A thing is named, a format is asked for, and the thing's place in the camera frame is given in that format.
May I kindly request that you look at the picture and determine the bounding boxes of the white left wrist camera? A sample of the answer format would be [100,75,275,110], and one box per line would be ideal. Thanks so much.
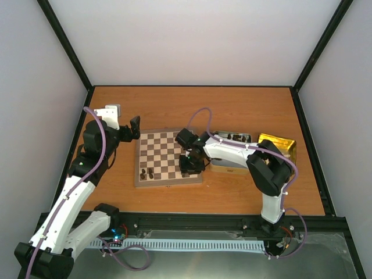
[94,104,121,130]

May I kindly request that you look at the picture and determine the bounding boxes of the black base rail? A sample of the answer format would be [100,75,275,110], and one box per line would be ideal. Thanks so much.
[113,212,350,240]

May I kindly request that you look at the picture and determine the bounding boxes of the silver tin tray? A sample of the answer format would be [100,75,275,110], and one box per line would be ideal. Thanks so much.
[204,131,253,175]

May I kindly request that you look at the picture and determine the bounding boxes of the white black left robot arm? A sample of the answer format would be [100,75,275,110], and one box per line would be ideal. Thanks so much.
[14,116,140,278]

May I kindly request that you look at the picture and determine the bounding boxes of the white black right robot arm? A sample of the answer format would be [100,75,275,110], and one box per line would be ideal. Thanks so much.
[175,128,298,234]

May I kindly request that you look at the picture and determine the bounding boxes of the wooden chessboard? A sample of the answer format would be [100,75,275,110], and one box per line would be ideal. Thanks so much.
[134,128,202,188]

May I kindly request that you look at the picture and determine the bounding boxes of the gold tin tray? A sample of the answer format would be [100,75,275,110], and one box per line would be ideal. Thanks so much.
[257,133,296,164]

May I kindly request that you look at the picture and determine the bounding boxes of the black aluminium frame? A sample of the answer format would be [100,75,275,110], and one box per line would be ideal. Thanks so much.
[17,0,367,279]

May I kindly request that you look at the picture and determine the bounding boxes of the small electronics board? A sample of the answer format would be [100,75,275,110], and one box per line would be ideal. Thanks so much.
[111,225,128,242]

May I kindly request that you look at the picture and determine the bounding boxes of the light blue cable duct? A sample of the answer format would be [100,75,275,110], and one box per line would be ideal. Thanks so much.
[88,238,267,253]

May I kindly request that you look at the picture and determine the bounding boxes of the dark chess pieces pile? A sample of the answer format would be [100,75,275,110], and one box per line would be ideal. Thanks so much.
[227,134,247,142]

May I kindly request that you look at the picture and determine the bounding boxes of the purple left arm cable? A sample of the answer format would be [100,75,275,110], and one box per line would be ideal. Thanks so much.
[24,106,110,278]

